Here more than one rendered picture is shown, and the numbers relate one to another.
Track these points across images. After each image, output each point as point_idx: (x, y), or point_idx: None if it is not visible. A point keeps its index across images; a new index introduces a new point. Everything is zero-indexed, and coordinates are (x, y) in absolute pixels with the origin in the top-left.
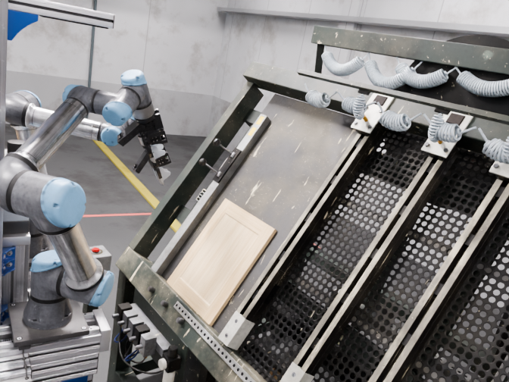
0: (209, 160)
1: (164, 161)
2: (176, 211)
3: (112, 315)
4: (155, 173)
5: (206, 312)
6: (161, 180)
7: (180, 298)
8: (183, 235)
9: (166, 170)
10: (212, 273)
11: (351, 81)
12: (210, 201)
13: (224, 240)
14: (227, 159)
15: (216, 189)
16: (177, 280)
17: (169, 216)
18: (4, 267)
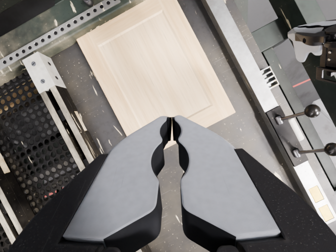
0: (332, 103)
1: (328, 64)
2: (286, 24)
3: None
4: (321, 26)
5: (92, 39)
6: (291, 35)
7: (125, 6)
8: (221, 31)
9: (318, 52)
10: (137, 60)
11: None
12: (249, 87)
13: (171, 91)
14: (296, 141)
15: (259, 104)
16: (160, 5)
17: (283, 9)
18: None
